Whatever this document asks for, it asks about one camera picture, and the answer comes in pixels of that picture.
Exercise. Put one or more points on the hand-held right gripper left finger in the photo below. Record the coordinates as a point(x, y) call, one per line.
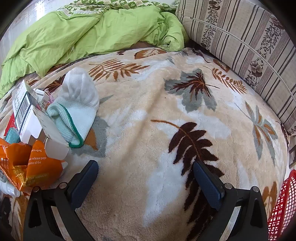
point(86, 183)

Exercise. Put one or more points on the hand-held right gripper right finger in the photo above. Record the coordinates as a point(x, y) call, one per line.
point(208, 185)

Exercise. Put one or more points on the red plastic basket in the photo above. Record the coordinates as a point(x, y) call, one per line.
point(282, 208)

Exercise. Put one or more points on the red cardboard box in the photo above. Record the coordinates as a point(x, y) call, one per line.
point(10, 124)

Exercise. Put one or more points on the orange plastic package bag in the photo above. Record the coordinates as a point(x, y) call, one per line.
point(37, 169)

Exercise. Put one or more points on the white plastic object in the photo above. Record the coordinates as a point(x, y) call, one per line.
point(9, 188)

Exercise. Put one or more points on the white sock with green trim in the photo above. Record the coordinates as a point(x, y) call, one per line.
point(78, 99)

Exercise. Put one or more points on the white cardboard box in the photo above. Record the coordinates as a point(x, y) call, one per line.
point(25, 120)

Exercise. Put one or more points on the teal cardboard box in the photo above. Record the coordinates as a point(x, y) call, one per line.
point(12, 135)

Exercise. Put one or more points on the small white pink box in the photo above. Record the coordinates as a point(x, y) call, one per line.
point(42, 96)

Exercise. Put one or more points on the leaf print plush blanket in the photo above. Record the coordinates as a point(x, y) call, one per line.
point(150, 92)

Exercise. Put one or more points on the striped floral headboard cushion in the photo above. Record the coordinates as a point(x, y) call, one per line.
point(231, 58)

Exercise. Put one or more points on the green duvet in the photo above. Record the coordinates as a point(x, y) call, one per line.
point(92, 34)

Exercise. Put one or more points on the green white patterned quilt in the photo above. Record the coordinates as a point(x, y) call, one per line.
point(115, 3)

